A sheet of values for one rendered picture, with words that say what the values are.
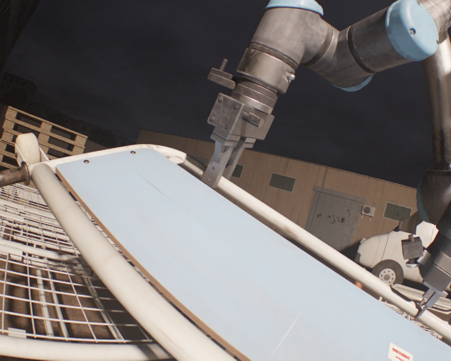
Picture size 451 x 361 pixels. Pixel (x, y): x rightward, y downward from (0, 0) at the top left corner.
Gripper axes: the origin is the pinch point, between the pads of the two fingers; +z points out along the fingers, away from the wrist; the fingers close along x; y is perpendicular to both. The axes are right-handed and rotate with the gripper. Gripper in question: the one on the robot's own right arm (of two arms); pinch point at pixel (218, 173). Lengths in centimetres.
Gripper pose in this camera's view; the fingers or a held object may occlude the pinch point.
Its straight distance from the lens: 48.9
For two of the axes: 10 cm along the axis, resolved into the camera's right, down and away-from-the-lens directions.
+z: -4.0, 8.6, 3.0
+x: 5.1, -0.7, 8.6
